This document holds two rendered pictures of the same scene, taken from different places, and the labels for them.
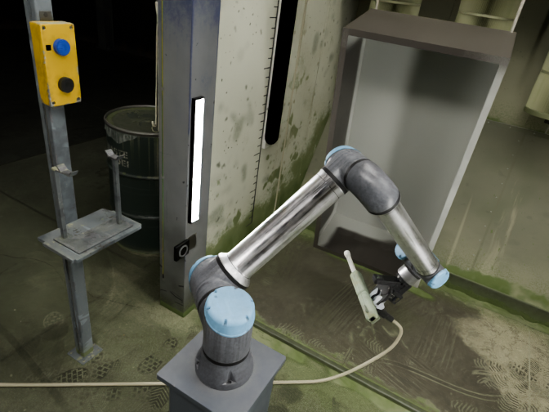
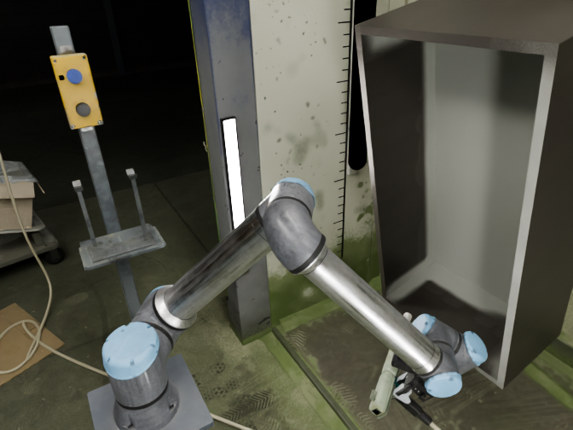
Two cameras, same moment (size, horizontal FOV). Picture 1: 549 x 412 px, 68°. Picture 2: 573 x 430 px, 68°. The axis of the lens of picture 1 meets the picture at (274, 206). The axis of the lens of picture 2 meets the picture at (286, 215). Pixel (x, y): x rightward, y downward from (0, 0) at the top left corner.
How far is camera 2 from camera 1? 89 cm
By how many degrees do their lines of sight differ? 30
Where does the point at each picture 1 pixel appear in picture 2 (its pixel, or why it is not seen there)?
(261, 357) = (187, 411)
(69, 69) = (86, 95)
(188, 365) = not seen: hidden behind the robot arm
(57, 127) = (89, 148)
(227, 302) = (126, 339)
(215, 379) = (118, 418)
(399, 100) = (485, 117)
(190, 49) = (211, 68)
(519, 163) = not seen: outside the picture
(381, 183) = (286, 231)
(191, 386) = (103, 416)
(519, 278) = not seen: outside the picture
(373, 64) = (448, 68)
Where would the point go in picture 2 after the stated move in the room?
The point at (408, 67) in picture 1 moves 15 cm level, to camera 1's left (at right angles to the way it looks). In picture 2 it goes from (489, 68) to (442, 66)
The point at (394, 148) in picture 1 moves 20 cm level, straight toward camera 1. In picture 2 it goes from (489, 183) to (460, 200)
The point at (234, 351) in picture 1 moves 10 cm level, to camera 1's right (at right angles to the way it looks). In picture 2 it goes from (125, 394) to (150, 412)
